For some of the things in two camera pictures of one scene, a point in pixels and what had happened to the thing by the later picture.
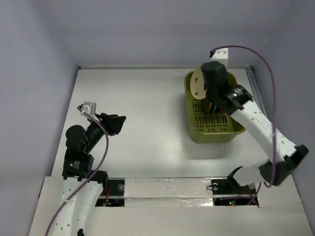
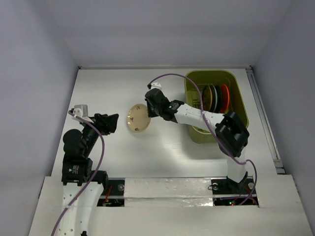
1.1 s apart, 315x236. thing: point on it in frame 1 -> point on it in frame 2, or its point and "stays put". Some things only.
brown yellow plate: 206,104 stays put
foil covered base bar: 168,192 stays put
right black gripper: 213,104 -> 152,104
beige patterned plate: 197,84 -> 138,118
